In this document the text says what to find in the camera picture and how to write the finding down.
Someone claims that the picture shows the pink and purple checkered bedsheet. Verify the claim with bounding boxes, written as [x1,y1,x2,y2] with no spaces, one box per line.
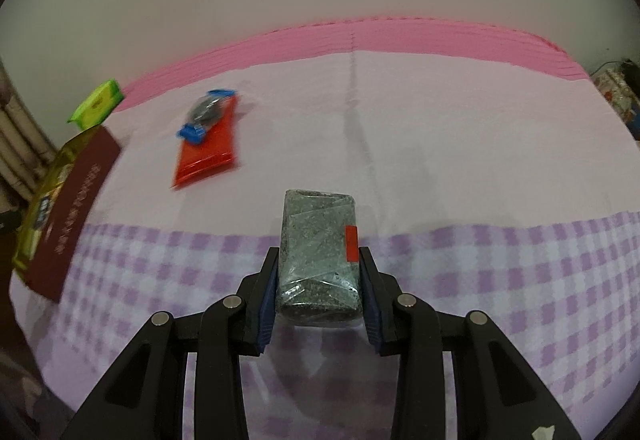
[7,14,640,440]

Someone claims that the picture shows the flat red snack packet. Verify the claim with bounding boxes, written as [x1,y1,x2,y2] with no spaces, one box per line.
[172,92,243,191]

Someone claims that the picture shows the beige ribbed curtain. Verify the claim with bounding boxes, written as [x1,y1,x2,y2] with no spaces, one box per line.
[0,62,57,203]

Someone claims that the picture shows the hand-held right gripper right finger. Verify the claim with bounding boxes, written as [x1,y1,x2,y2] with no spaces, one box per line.
[358,247,583,440]

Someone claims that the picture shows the floral ceramic jar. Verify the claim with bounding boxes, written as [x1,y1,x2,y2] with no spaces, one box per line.
[595,70,638,121]

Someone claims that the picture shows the maroon and gold box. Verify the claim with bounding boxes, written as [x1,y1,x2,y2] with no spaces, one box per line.
[10,126,123,304]

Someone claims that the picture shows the blue ended snack wrapper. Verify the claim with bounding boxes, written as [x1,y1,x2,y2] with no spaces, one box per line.
[176,88,236,145]

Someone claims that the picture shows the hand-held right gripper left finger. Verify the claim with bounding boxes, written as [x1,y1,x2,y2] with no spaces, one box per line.
[60,247,280,440]

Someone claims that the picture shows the grey sesame candy block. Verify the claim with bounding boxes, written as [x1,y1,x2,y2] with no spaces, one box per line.
[275,190,363,328]

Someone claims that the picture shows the green snack packet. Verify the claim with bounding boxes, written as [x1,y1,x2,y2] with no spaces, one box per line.
[67,80,125,129]

